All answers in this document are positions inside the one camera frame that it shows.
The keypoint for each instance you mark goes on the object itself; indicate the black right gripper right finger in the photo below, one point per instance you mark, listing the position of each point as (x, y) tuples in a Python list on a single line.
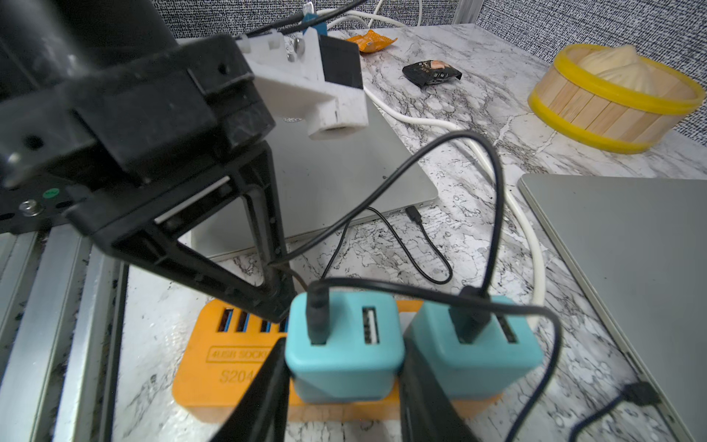
[(427, 414)]

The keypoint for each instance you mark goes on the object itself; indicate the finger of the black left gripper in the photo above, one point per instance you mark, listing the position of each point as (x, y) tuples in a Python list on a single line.
[(252, 179), (123, 226)]

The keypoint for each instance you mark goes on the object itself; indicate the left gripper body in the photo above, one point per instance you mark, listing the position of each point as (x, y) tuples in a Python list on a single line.
[(139, 120)]

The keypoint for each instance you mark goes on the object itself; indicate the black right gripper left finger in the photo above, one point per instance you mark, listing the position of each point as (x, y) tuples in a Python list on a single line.
[(261, 414)]

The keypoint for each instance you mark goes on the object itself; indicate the teal charger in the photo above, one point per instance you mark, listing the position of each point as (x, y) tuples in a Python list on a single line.
[(503, 352), (361, 357)]

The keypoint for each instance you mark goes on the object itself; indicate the grey laptop front left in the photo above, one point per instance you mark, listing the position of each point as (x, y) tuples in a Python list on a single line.
[(319, 181)]

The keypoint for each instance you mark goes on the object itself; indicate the grey laptop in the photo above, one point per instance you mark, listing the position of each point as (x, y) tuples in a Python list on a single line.
[(637, 248), (319, 181)]

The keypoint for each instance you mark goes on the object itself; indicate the grey laptop at back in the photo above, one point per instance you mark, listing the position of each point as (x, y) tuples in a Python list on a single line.
[(637, 248)]

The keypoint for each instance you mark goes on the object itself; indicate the orange power strip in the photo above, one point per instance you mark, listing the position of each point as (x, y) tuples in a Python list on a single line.
[(225, 353)]

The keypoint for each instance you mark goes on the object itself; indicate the orange snack packet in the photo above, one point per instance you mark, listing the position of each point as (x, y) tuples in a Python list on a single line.
[(371, 42)]

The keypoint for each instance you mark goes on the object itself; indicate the black snack packet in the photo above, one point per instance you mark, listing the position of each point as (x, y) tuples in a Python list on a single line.
[(430, 73)]

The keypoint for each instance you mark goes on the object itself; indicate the bamboo steamer with yellow bands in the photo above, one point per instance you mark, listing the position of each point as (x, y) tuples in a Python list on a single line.
[(600, 114)]

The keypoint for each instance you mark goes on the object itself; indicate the steamed bun right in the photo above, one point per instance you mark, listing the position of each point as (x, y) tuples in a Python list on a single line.
[(620, 66)]

